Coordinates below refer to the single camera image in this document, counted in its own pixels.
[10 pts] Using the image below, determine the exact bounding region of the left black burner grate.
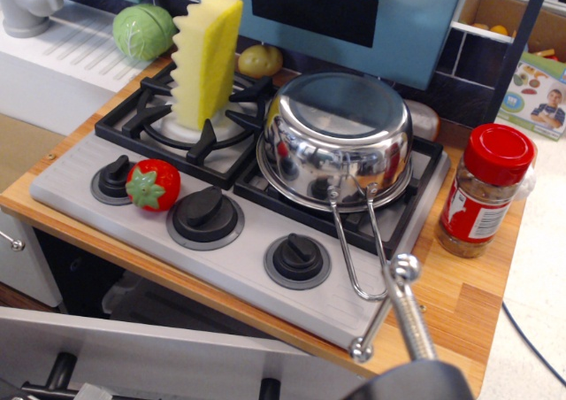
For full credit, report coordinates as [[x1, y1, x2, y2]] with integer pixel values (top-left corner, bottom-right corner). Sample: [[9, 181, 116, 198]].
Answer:
[[95, 63, 276, 190]]

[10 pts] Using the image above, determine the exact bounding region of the toy potato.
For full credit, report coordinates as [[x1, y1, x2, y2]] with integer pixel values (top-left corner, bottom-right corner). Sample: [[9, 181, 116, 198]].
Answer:
[[238, 44, 283, 79]]

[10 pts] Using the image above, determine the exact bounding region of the chrome towel rail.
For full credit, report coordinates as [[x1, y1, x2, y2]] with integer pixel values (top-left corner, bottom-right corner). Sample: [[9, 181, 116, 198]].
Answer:
[[349, 253, 438, 363]]

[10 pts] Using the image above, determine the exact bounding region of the black burner grate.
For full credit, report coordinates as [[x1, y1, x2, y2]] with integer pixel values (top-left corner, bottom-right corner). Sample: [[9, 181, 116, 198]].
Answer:
[[95, 63, 276, 190], [233, 137, 450, 256]]

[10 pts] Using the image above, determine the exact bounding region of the upside-down steel pot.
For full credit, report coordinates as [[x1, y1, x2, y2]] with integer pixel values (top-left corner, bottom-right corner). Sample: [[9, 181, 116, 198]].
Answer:
[[256, 72, 413, 302]]

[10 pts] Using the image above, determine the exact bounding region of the cardboard box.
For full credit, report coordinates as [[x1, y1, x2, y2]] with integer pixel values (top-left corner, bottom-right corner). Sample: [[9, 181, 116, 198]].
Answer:
[[458, 0, 565, 62]]

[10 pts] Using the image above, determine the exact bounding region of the middle black stove knob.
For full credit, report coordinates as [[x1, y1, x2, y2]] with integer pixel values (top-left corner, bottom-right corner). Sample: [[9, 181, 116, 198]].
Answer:
[[166, 187, 245, 251]]

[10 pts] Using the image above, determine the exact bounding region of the grey open oven door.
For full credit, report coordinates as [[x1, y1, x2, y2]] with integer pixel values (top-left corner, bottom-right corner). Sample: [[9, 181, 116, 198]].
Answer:
[[1, 307, 365, 399]]

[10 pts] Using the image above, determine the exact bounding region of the right black burner grate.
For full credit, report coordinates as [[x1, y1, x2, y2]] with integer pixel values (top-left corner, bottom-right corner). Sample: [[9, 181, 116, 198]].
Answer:
[[233, 137, 450, 256]]

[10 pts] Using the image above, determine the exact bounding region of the red-lidded spice jar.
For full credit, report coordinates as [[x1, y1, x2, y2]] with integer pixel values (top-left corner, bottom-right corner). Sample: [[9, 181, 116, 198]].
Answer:
[[437, 123, 535, 258]]

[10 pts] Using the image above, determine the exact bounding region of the grey toy stove top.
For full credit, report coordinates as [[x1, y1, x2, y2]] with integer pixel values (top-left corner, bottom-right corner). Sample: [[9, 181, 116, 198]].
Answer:
[[28, 58, 452, 350]]

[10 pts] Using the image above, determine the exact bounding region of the red toy strawberry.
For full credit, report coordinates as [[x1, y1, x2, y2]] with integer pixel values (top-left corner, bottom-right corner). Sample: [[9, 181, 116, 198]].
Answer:
[[125, 158, 181, 212]]

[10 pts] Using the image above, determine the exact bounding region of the white sink drainboard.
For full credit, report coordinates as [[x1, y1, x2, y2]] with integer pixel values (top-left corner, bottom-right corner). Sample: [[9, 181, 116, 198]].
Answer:
[[1, 2, 148, 135]]

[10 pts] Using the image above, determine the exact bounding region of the black cable on floor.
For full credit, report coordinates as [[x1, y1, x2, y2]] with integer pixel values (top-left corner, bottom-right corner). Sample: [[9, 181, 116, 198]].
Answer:
[[501, 300, 566, 388]]

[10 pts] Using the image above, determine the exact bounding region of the green toy cabbage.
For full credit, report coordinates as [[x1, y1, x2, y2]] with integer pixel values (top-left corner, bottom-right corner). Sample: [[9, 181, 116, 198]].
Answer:
[[112, 4, 177, 61]]

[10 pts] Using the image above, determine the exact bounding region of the black stove knob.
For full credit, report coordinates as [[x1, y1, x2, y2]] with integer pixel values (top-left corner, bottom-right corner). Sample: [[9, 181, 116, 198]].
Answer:
[[90, 155, 135, 206], [264, 233, 332, 290], [166, 187, 245, 251]]

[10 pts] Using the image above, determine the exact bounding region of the left black stove knob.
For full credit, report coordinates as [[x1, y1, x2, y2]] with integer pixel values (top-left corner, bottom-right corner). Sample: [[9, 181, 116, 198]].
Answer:
[[90, 155, 135, 206]]

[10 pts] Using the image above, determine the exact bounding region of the yellow sponge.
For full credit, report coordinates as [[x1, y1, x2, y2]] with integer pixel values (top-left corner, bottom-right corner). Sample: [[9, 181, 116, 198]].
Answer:
[[171, 0, 243, 130]]

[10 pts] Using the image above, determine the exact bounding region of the toy food box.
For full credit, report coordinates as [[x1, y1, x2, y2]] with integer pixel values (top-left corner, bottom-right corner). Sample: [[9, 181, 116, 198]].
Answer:
[[498, 52, 565, 141]]

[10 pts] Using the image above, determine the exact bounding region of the grey toy faucet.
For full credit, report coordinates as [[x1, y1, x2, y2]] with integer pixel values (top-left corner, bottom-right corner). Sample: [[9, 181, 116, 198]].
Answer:
[[1, 0, 64, 38]]

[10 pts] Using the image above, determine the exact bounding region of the right black stove knob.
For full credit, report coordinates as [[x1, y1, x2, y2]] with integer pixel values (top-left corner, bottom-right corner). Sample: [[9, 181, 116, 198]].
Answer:
[[264, 233, 332, 290]]

